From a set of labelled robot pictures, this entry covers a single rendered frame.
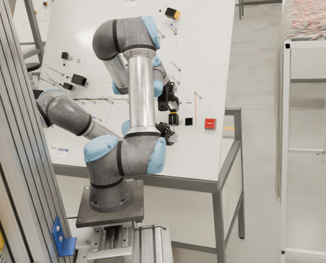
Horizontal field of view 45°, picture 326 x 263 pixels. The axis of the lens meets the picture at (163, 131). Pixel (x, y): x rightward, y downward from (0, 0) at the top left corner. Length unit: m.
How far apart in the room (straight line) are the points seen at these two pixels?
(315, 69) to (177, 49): 2.79
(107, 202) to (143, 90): 0.39
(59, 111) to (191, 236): 1.15
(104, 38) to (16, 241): 0.70
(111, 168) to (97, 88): 1.11
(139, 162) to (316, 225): 2.07
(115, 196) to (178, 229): 1.00
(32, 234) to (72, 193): 1.46
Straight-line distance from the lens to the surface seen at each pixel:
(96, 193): 1.32
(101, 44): 1.38
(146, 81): 1.29
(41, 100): 1.56
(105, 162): 1.25
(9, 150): 0.91
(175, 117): 1.96
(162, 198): 2.17
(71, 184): 2.44
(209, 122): 1.97
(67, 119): 1.45
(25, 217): 1.00
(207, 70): 2.08
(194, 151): 2.00
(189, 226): 2.23
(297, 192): 3.42
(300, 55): 4.69
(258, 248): 2.87
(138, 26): 1.34
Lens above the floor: 1.93
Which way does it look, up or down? 25 degrees down
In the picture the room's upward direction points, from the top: 7 degrees counter-clockwise
